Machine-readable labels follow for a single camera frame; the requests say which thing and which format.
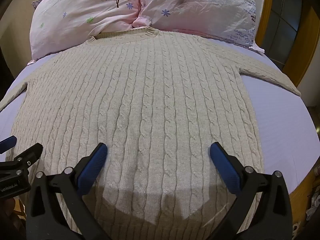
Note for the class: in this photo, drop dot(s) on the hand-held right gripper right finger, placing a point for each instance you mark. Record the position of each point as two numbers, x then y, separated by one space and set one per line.
225 163

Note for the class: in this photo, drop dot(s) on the wooden bed frame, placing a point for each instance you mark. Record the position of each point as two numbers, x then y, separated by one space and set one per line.
282 30

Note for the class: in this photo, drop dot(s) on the pink pillow with purple print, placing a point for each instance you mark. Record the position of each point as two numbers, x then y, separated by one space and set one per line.
200 7

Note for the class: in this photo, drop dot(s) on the pink pillow with tree print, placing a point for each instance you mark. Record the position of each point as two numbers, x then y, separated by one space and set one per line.
82 15

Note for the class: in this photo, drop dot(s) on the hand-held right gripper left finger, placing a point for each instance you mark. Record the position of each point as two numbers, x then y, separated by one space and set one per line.
93 163

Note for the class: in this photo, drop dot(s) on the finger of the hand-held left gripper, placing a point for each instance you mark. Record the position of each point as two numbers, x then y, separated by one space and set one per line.
7 143
26 158

